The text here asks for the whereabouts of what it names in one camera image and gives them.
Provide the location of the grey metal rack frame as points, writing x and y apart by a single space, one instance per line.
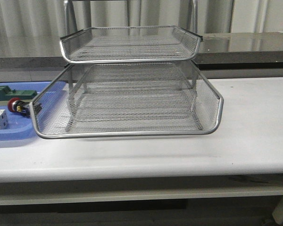
137 73

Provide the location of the silver mesh tray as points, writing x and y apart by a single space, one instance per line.
209 104
130 44
131 101

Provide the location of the green terminal block module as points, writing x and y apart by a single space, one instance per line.
6 93

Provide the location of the blue plastic tray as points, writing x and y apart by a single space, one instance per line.
14 131

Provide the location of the red emergency stop button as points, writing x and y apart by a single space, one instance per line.
17 105

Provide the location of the steel back counter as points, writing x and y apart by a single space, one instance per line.
217 51

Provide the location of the white table leg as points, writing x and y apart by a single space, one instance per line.
277 213

